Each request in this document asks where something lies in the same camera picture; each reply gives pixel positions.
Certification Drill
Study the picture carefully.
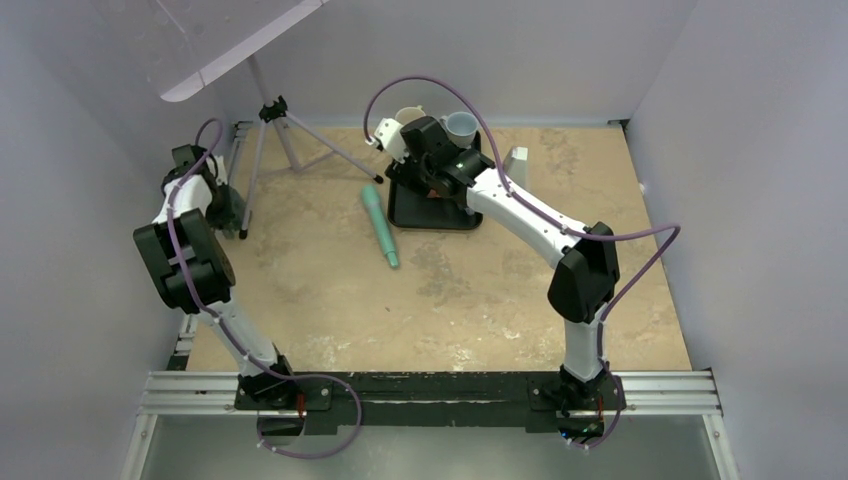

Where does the purple cable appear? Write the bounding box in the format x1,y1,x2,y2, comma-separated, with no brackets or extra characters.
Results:
165,117,293,382
362,75,682,450

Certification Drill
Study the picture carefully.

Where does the green cup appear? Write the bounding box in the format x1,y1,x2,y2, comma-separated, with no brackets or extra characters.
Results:
394,105,426,125

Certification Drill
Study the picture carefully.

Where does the black tray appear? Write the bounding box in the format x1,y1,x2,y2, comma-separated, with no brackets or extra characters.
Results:
387,180,484,231

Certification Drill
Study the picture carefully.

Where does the tripod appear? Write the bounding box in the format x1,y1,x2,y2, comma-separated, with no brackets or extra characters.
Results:
238,54,384,240

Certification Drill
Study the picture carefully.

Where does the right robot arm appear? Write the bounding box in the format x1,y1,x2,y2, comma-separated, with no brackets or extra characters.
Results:
373,116,620,407

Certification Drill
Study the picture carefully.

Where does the aluminium rail frame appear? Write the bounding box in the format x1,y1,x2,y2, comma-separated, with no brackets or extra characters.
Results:
119,371,740,479

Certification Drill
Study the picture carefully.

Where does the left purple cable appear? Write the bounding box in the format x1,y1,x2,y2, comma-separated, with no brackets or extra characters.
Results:
165,117,293,382

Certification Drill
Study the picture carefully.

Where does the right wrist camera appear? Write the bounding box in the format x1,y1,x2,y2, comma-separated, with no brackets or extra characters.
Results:
372,118,407,161

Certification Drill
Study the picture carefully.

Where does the teal cylinder toy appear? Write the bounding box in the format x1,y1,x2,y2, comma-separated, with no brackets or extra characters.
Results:
360,185,400,269

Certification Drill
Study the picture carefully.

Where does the white mug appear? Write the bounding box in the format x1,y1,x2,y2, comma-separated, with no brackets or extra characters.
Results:
440,111,479,149

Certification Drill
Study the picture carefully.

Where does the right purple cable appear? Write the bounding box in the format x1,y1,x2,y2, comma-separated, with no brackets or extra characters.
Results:
362,75,682,450

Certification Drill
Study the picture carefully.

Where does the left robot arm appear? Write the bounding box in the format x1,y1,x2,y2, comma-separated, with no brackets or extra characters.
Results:
132,144,302,409

